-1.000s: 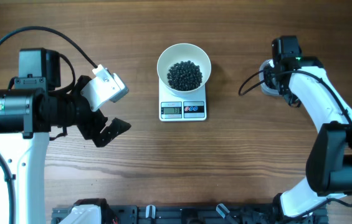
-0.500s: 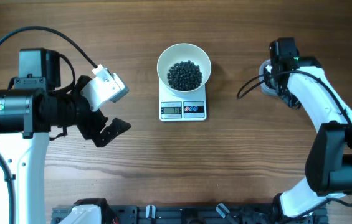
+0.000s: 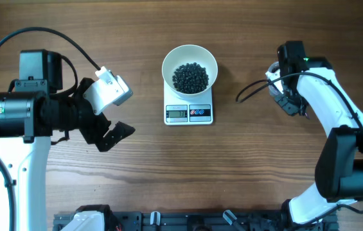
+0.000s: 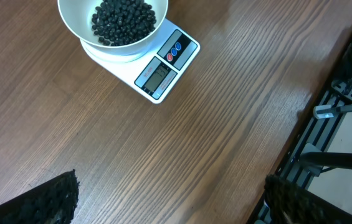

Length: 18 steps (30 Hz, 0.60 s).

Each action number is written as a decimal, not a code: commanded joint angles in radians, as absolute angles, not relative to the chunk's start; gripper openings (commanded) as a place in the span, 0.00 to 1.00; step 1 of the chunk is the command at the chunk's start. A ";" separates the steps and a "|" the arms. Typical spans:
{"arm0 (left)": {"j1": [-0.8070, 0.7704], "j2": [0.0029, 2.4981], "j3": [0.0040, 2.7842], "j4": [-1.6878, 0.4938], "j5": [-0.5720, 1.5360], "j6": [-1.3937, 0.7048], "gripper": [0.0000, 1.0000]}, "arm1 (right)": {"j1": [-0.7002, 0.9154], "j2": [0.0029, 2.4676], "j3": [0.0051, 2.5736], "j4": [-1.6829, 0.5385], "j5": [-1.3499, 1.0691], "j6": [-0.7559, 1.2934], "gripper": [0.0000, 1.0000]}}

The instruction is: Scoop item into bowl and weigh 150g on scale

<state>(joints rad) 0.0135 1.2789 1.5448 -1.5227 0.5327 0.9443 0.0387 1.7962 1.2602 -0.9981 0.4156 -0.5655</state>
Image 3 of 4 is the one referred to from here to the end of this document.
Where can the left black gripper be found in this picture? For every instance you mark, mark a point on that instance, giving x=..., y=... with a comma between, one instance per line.
x=96, y=133

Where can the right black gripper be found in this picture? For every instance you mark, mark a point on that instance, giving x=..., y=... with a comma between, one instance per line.
x=292, y=108

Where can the black beans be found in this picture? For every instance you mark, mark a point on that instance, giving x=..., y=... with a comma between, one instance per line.
x=190, y=78

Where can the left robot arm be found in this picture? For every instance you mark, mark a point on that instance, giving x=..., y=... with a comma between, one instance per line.
x=36, y=105

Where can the white digital kitchen scale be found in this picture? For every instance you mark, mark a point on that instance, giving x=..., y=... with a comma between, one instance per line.
x=191, y=110

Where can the white ceramic bowl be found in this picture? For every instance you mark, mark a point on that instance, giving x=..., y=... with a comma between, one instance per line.
x=189, y=54

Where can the clear plastic food container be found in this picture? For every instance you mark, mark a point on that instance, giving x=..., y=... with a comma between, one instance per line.
x=275, y=65

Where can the left grey rail clamp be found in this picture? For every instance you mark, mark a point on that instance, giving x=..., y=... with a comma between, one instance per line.
x=155, y=218

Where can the grey rail clamp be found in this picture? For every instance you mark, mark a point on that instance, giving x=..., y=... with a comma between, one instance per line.
x=229, y=217
x=155, y=218

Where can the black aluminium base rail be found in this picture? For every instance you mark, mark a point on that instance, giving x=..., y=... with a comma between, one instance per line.
x=263, y=220

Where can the right grey rail clamp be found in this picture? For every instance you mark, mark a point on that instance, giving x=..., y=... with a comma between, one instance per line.
x=229, y=217

